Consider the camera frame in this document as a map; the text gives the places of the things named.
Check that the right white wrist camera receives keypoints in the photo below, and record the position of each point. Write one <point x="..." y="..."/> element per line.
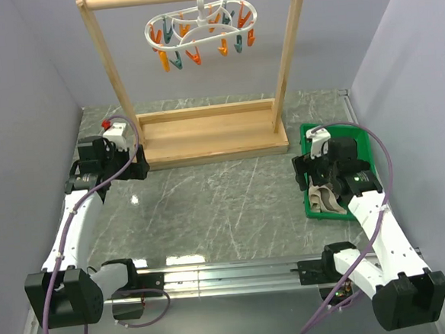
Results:
<point x="319" y="137"/>

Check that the orange clip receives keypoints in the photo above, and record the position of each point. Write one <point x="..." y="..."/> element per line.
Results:
<point x="155" y="37"/>
<point x="243" y="18"/>
<point x="251" y="37"/>
<point x="195" y="57"/>

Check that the yellow clip front right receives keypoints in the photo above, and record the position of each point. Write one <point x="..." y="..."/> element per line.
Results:
<point x="223" y="49"/>

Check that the green plastic bin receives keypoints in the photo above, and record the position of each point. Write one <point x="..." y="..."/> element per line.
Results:
<point x="364" y="152"/>

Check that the teal clip back left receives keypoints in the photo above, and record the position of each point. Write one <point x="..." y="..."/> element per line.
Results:
<point x="167" y="30"/>

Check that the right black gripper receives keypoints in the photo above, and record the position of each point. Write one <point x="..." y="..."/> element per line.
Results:
<point x="304" y="164"/>

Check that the aluminium mounting rail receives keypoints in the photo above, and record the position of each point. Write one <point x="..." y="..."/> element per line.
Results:
<point x="273" y="296"/>

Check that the teal clip front right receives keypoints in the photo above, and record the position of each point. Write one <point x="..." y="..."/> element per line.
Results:
<point x="238" y="45"/>

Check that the yellow clip front left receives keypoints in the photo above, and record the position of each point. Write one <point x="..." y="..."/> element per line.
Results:
<point x="164" y="60"/>

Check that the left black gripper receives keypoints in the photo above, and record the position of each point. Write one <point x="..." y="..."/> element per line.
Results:
<point x="138" y="170"/>

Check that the teal clip front left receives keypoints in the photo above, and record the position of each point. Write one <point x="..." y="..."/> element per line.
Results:
<point x="177" y="62"/>

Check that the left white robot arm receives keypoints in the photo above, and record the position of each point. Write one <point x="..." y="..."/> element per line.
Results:
<point x="62" y="293"/>

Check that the white plastic clip hanger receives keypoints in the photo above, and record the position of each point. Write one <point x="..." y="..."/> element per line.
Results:
<point x="201" y="32"/>

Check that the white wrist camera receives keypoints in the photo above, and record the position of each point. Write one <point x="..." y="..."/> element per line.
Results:
<point x="115" y="133"/>
<point x="319" y="137"/>

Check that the wooden hanging rack frame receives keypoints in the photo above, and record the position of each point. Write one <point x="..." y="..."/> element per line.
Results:
<point x="198" y="135"/>

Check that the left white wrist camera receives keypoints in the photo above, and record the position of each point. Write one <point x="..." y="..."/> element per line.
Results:
<point x="115" y="133"/>

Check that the taupe underwear beige waistband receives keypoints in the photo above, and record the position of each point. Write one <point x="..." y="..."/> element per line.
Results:
<point x="322" y="199"/>

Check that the teal clip back centre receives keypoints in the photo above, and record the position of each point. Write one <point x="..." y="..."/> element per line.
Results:
<point x="227" y="16"/>

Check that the teal clip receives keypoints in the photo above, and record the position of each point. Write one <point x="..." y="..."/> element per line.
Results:
<point x="167" y="30"/>
<point x="227" y="16"/>
<point x="238" y="45"/>
<point x="177" y="62"/>

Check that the yellow clip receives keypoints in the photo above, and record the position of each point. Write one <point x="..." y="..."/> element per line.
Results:
<point x="214" y="14"/>
<point x="184" y="25"/>
<point x="164" y="60"/>
<point x="223" y="49"/>

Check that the yellow clip inner left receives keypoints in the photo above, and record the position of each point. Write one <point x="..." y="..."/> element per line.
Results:
<point x="184" y="25"/>

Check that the yellow clip back centre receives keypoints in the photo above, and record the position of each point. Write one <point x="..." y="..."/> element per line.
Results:
<point x="214" y="14"/>

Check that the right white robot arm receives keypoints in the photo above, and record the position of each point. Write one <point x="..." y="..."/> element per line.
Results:
<point x="380" y="240"/>

